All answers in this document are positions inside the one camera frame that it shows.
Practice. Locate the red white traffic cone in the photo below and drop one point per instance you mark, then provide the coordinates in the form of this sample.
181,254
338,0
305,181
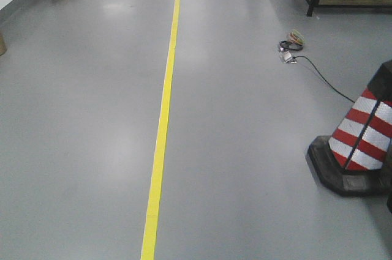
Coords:
353,160

